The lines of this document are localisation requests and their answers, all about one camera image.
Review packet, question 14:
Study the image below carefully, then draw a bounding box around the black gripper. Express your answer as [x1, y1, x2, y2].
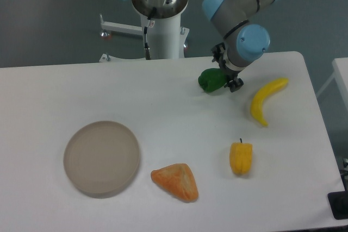
[211, 42, 244, 92]

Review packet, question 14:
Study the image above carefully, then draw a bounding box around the green bell pepper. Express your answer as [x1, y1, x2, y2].
[198, 68, 226, 93]

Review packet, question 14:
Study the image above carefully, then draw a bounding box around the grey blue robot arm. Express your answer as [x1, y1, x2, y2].
[131, 0, 277, 92]

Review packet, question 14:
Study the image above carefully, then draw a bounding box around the yellow bell pepper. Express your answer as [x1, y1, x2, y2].
[229, 138, 253, 175]

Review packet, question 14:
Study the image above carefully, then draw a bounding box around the yellow banana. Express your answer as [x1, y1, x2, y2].
[250, 78, 289, 127]

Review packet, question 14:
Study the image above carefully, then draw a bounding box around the white side table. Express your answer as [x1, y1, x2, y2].
[315, 58, 347, 105]

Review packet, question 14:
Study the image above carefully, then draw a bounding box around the orange triangular bread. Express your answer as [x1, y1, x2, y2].
[151, 164, 199, 202]

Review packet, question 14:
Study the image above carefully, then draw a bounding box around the beige round plate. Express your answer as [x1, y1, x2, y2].
[63, 121, 140, 198]

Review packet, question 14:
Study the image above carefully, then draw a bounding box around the black device at table edge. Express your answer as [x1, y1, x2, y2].
[327, 191, 347, 220]

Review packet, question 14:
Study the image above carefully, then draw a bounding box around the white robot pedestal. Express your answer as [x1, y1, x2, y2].
[100, 0, 189, 60]

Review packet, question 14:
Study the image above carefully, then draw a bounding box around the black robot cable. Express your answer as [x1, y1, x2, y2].
[142, 7, 157, 60]

